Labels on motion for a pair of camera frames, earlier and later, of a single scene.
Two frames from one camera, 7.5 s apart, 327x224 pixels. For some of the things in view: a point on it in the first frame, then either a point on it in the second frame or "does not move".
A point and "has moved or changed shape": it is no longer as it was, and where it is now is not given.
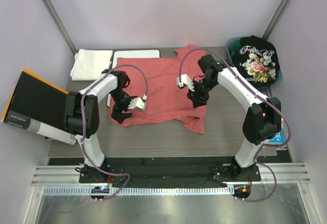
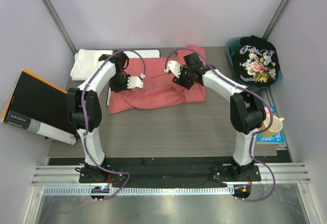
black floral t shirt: [257, 61] does not move
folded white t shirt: [89, 64] does not move
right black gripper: [195, 95] -> [179, 81]
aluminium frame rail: [286, 173] does not move
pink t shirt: [155, 80] has moved or changed shape
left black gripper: [117, 114] -> [117, 89]
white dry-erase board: [131, 53] does not move
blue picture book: [278, 138] does not move
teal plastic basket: [229, 45] does not move
